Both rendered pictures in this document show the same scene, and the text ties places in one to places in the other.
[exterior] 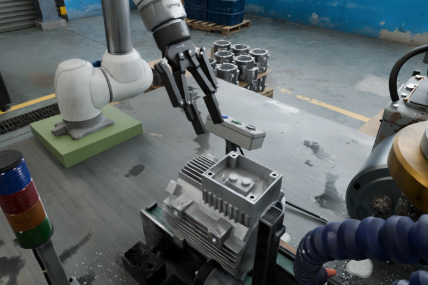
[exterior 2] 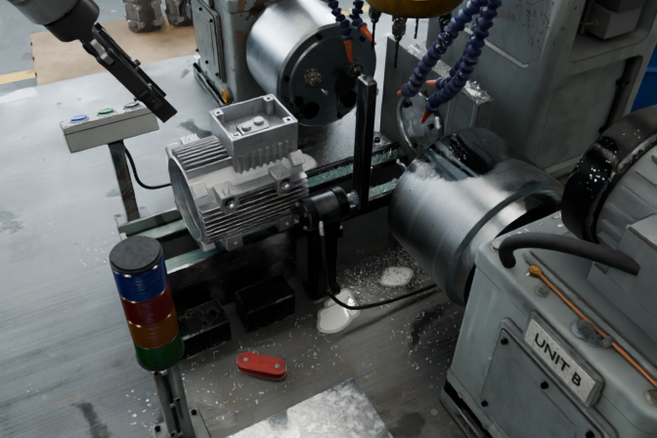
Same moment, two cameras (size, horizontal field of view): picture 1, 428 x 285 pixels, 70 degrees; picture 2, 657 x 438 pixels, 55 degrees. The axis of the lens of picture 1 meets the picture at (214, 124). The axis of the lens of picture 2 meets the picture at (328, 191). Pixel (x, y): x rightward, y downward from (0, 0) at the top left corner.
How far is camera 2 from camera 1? 0.79 m
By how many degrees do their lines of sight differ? 56
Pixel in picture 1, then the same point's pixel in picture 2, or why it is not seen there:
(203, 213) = (249, 181)
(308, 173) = (165, 139)
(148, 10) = not seen: outside the picture
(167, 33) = (87, 10)
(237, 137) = (133, 124)
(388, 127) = (240, 19)
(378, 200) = (311, 74)
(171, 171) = (26, 274)
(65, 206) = not seen: outside the picture
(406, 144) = not seen: outside the picture
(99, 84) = not seen: outside the picture
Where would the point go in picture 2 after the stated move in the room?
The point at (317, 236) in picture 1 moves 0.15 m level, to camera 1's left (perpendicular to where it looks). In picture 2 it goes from (458, 21) to (433, 73)
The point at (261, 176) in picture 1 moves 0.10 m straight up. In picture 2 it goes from (251, 113) to (247, 64)
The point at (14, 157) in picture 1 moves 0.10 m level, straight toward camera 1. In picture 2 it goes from (140, 240) to (224, 222)
